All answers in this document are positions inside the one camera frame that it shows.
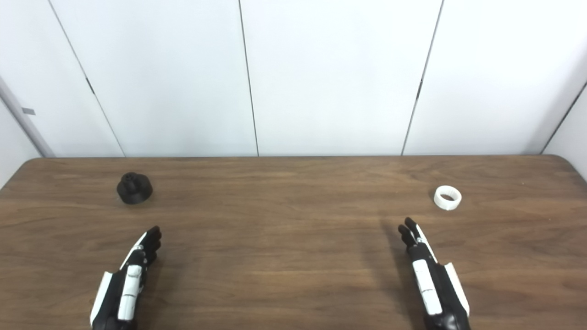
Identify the white and black right hand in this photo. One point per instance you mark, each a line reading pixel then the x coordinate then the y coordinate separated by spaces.
pixel 426 284

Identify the white and black left hand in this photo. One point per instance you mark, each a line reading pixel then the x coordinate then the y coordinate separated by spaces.
pixel 130 284

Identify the round black plastic part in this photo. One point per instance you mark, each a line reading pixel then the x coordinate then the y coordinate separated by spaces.
pixel 134 190

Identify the small grey tag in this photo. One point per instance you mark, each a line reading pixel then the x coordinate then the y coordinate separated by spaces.
pixel 28 111

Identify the grey wall corner post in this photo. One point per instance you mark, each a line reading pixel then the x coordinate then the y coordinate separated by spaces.
pixel 27 121

